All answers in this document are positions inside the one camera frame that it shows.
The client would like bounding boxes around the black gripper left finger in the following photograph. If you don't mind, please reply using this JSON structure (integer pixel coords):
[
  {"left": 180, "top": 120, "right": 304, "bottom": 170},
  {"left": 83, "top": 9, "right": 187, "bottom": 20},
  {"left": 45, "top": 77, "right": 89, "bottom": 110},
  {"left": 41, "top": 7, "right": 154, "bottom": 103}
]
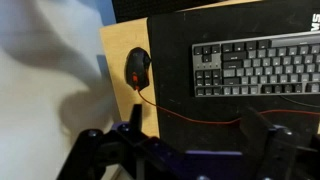
[{"left": 129, "top": 104, "right": 142, "bottom": 130}]

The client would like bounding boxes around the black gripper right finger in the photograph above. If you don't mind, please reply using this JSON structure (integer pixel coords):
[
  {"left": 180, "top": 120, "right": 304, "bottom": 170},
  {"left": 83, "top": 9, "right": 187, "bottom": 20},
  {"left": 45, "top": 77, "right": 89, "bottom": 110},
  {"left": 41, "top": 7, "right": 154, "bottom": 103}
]
[{"left": 240, "top": 108, "right": 276, "bottom": 157}]

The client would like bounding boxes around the black and red computer mouse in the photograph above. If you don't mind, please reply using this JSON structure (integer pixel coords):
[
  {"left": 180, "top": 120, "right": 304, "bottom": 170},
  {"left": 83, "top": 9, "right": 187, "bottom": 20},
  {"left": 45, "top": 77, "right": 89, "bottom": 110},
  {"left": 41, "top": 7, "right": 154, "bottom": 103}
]
[{"left": 124, "top": 47, "right": 151, "bottom": 91}]

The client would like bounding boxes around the black desk mat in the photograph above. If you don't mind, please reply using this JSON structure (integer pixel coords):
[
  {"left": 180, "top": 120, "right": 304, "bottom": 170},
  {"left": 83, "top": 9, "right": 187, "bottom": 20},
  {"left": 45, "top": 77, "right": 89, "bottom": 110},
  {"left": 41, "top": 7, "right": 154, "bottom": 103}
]
[{"left": 147, "top": 0, "right": 320, "bottom": 150}]

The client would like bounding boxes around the grey mechanical keyboard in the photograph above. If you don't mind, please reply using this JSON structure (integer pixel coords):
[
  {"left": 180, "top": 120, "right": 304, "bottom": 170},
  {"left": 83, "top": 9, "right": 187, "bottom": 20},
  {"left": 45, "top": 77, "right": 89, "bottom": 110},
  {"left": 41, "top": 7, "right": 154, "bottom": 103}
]
[{"left": 192, "top": 31, "right": 320, "bottom": 97}]

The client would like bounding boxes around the red mouse cable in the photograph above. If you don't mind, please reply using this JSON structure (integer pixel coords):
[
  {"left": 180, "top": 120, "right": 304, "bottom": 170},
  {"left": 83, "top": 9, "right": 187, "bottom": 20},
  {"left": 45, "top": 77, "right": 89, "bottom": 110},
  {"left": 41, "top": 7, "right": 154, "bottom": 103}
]
[{"left": 136, "top": 89, "right": 320, "bottom": 126}]

